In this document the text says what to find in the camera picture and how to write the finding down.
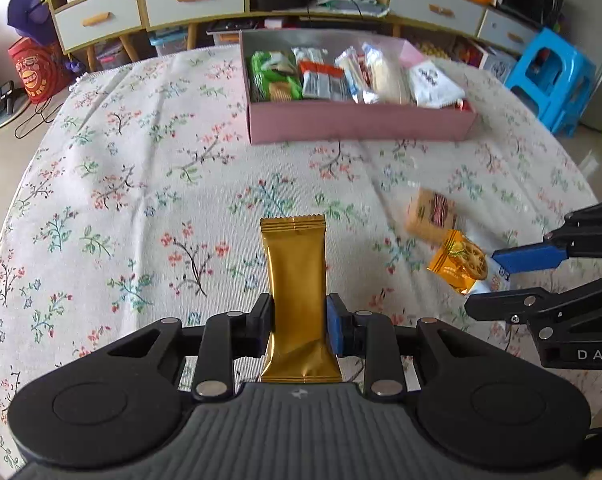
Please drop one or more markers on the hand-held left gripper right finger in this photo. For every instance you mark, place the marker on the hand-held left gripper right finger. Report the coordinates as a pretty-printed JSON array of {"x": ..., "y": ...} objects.
[{"x": 337, "y": 325}]

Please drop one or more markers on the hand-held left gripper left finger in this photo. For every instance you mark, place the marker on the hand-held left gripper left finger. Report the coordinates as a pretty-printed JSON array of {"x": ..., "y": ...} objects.
[{"x": 261, "y": 327}]

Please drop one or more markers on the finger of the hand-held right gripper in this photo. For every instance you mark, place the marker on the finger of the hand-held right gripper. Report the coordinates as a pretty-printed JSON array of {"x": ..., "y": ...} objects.
[
  {"x": 526, "y": 258},
  {"x": 501, "y": 306}
]

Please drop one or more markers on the gold snack packet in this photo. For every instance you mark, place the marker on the gold snack packet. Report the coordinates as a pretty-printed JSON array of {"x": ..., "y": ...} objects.
[{"x": 298, "y": 285}]

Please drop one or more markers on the pink cardboard box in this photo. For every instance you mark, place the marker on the pink cardboard box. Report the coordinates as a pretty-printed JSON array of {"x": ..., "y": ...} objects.
[{"x": 356, "y": 122}]

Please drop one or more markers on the tan cracker packet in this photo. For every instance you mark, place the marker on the tan cracker packet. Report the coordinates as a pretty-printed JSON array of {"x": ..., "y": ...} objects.
[{"x": 431, "y": 215}]

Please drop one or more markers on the blue plastic stool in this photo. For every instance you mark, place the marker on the blue plastic stool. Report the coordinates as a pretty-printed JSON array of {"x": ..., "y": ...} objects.
[{"x": 551, "y": 75}]

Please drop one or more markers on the white black print packet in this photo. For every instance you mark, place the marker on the white black print packet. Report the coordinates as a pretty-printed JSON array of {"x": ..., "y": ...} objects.
[{"x": 433, "y": 85}]

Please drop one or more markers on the white printed carton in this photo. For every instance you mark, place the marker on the white printed carton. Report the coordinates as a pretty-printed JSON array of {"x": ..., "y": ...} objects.
[{"x": 486, "y": 60}]

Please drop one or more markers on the pile of yellow packets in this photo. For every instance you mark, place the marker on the pile of yellow packets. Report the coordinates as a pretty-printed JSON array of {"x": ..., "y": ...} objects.
[{"x": 433, "y": 49}]

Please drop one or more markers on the orange grey snack packet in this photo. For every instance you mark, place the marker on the orange grey snack packet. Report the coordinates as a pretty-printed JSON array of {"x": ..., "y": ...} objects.
[{"x": 323, "y": 82}]

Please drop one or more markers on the green snack packet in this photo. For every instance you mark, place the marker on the green snack packet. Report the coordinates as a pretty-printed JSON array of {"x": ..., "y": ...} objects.
[{"x": 273, "y": 80}]

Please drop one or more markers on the pink clear snack packet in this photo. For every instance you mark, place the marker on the pink clear snack packet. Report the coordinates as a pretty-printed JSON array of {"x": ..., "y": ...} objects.
[{"x": 356, "y": 75}]

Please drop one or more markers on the long low tv cabinet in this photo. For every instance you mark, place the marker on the long low tv cabinet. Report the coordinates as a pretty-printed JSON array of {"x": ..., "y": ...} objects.
[{"x": 441, "y": 7}]

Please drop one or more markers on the small silver white packet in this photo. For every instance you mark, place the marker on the small silver white packet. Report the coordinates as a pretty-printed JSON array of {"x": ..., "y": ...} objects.
[{"x": 308, "y": 56}]

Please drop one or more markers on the blue lid storage bin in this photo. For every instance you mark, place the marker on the blue lid storage bin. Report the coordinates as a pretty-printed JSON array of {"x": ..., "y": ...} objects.
[{"x": 168, "y": 42}]

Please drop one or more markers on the red gift bag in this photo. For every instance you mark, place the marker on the red gift bag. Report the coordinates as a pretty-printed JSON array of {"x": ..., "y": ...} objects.
[{"x": 36, "y": 72}]

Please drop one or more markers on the narrow white drawer cabinet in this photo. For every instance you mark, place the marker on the narrow white drawer cabinet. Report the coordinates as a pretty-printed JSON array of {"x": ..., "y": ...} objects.
[{"x": 96, "y": 15}]

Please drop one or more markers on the purple bag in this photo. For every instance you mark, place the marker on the purple bag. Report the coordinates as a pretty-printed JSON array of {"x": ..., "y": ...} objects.
[{"x": 31, "y": 12}]

